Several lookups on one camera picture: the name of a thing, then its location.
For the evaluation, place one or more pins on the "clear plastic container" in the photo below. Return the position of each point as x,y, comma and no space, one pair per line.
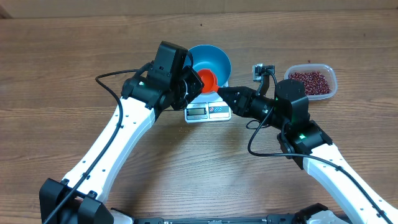
326,70

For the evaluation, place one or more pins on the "teal metal bowl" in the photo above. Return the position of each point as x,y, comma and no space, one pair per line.
212,58

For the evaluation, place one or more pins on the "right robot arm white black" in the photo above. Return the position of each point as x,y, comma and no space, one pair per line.
302,140

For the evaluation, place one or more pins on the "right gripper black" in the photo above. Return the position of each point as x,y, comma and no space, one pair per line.
243,103

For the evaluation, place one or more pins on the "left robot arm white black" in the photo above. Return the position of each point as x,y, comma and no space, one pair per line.
169,81

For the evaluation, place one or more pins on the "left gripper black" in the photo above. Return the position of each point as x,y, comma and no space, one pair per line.
197,84

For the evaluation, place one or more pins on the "white digital kitchen scale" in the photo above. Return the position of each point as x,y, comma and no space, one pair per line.
207,108

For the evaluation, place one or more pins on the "orange measuring scoop blue handle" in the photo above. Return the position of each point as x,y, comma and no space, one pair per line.
209,80

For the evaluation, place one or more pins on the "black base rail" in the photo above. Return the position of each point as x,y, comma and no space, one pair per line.
316,213

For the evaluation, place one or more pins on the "red beans in container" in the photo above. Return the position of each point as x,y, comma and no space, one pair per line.
314,82

